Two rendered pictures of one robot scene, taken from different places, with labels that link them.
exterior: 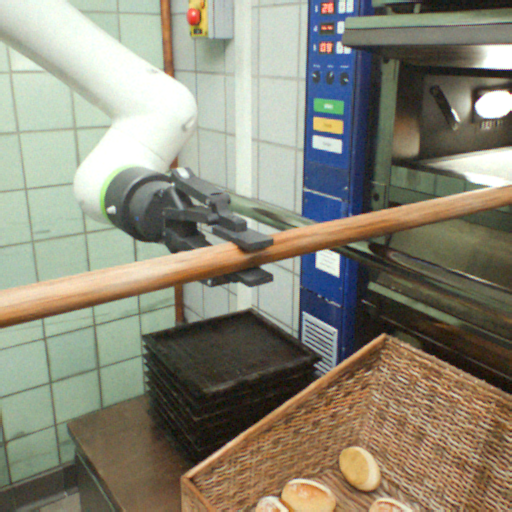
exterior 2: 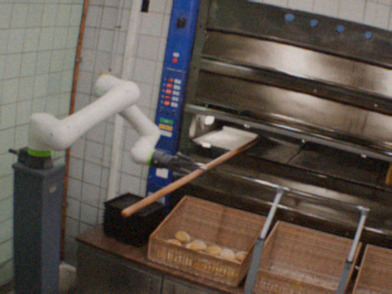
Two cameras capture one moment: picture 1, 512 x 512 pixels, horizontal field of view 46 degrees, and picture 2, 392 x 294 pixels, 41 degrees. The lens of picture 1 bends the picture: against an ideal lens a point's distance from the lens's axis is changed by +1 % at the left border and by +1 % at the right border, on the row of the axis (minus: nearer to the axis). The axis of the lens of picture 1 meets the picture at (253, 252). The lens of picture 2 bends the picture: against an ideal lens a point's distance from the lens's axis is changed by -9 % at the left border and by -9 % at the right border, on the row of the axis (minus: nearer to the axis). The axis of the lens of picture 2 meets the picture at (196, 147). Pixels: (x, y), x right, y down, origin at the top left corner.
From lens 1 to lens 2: 245 cm
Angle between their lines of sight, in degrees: 33
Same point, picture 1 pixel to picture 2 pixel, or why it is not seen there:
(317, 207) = not seen: hidden behind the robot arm
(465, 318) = (213, 187)
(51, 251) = not seen: hidden behind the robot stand
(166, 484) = (126, 248)
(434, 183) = (204, 148)
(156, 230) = (168, 166)
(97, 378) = not seen: hidden behind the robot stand
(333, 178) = (166, 145)
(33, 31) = (135, 116)
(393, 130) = (190, 131)
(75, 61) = (141, 123)
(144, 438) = (106, 239)
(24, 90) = (34, 105)
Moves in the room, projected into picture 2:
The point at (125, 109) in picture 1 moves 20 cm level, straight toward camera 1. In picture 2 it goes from (148, 134) to (173, 145)
